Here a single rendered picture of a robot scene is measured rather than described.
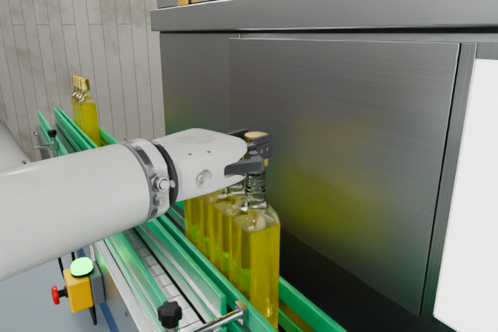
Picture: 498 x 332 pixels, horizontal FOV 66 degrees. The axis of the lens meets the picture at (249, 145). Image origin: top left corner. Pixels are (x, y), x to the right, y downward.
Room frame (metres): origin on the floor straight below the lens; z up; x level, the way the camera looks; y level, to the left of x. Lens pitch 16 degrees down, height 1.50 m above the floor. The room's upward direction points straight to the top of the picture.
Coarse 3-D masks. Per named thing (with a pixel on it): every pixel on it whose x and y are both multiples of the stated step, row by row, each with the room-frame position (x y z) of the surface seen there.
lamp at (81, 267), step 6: (84, 258) 0.74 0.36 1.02; (72, 264) 0.72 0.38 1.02; (78, 264) 0.71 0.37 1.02; (84, 264) 0.72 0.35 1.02; (90, 264) 0.73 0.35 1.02; (72, 270) 0.71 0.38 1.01; (78, 270) 0.71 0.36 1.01; (84, 270) 0.71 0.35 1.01; (90, 270) 0.72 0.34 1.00; (78, 276) 0.70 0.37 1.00; (84, 276) 0.71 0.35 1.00
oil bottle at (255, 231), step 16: (240, 208) 0.50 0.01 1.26; (256, 208) 0.49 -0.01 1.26; (272, 208) 0.50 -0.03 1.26; (240, 224) 0.49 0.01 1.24; (256, 224) 0.47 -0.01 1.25; (272, 224) 0.49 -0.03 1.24; (240, 240) 0.49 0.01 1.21; (256, 240) 0.47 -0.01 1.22; (272, 240) 0.49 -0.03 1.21; (240, 256) 0.49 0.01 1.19; (256, 256) 0.47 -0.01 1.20; (272, 256) 0.49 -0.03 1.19; (240, 272) 0.49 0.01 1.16; (256, 272) 0.47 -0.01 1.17; (272, 272) 0.49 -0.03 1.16; (240, 288) 0.49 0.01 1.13; (256, 288) 0.47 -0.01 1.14; (272, 288) 0.49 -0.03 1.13; (256, 304) 0.47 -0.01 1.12; (272, 304) 0.49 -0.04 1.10; (272, 320) 0.49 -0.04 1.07
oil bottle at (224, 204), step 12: (216, 204) 0.55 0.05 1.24; (228, 204) 0.53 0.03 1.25; (216, 216) 0.55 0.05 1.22; (228, 216) 0.52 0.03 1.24; (216, 228) 0.55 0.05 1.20; (228, 228) 0.52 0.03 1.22; (216, 240) 0.55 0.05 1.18; (228, 240) 0.52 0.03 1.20; (216, 252) 0.55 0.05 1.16; (228, 252) 0.52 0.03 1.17; (216, 264) 0.55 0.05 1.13; (228, 264) 0.52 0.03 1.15; (228, 276) 0.52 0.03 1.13
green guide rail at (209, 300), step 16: (64, 128) 1.66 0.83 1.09; (80, 144) 1.34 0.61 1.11; (144, 224) 0.76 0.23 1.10; (160, 224) 0.68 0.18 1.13; (160, 240) 0.66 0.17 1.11; (160, 256) 0.67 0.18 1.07; (176, 256) 0.60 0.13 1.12; (176, 272) 0.60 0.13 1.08; (192, 272) 0.54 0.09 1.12; (192, 288) 0.55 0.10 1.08; (208, 288) 0.49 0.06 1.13; (208, 304) 0.50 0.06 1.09; (224, 304) 0.46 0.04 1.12; (208, 320) 0.50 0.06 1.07
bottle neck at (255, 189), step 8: (248, 176) 0.49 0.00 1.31; (256, 176) 0.49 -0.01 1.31; (264, 176) 0.50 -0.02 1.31; (248, 184) 0.49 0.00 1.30; (256, 184) 0.49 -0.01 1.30; (264, 184) 0.50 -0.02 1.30; (248, 192) 0.49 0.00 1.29; (256, 192) 0.49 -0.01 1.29; (264, 192) 0.50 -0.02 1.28; (248, 200) 0.49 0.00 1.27; (256, 200) 0.49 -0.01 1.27; (264, 200) 0.50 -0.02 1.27
